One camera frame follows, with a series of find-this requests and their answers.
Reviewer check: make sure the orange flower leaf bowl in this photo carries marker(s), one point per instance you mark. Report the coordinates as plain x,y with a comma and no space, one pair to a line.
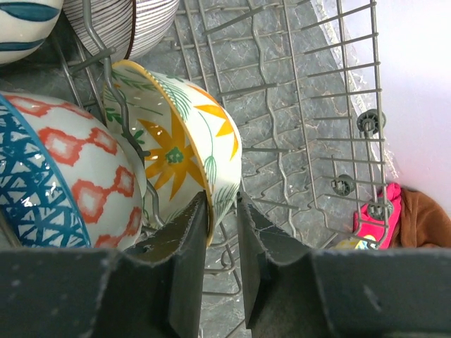
193,144

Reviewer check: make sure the cream bowl orange rim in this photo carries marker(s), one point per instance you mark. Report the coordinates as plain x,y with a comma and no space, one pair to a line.
25,25

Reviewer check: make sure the pink cloth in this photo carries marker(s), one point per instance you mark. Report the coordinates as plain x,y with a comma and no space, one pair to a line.
377,222

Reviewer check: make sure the purple striped bowl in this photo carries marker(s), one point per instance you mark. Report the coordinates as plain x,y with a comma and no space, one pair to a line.
133,28

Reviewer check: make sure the brown cloth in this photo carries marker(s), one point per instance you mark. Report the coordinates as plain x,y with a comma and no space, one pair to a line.
422,224

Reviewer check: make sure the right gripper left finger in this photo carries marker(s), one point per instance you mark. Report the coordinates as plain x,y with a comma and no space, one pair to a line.
164,276

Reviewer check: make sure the blue triangle pattern bowl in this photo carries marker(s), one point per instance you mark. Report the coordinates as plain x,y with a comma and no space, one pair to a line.
66,180

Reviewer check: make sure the yellow rim blue pattern bowl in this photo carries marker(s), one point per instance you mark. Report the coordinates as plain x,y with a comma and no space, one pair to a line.
355,243

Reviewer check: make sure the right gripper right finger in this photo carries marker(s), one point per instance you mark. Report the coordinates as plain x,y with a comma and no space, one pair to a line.
280,291

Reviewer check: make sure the grey wire dish rack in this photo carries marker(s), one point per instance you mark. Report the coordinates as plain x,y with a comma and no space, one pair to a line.
301,80

